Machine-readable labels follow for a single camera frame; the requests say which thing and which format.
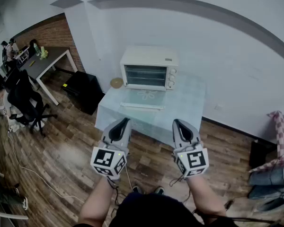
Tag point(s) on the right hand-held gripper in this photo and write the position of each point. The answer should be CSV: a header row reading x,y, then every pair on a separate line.
x,y
194,161

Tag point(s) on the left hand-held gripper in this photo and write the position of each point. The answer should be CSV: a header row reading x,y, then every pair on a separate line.
x,y
106,159

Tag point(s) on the person's left forearm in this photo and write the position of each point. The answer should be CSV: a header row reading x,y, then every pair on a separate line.
x,y
95,204

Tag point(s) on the person's right forearm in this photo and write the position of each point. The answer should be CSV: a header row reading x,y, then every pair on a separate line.
x,y
206,197

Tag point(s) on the white toaster oven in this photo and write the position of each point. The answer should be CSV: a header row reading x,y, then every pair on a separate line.
x,y
146,55

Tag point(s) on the brown wooden bowl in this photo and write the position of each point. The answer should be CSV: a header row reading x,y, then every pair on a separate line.
x,y
116,82

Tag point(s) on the black cabinet with yellow sticker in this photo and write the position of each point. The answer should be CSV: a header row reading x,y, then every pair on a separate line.
x,y
84,91

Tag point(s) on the person's left shoe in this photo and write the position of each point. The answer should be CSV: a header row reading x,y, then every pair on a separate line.
x,y
136,190

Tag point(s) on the person's shoe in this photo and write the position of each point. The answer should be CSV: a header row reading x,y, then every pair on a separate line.
x,y
24,202
159,190
136,190

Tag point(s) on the person's right shoe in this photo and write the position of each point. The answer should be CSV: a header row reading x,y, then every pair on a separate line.
x,y
159,190

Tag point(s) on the small black box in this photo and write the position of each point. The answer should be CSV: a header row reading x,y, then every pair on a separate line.
x,y
261,154

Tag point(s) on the person's dark clothing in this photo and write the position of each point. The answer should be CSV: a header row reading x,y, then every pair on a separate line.
x,y
156,212

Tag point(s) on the black office chair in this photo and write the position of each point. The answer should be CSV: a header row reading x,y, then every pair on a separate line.
x,y
26,100

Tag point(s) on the white bag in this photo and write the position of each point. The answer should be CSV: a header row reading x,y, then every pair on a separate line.
x,y
10,110

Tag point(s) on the yellow-green cloth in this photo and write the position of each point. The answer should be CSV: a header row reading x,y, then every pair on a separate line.
x,y
44,53

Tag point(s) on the small yellow item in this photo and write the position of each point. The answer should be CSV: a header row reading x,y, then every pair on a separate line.
x,y
32,63

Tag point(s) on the green bottle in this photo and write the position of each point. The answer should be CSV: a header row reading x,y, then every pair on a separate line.
x,y
36,49

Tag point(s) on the grey desk with white frame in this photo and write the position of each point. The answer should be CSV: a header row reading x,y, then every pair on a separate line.
x,y
45,60

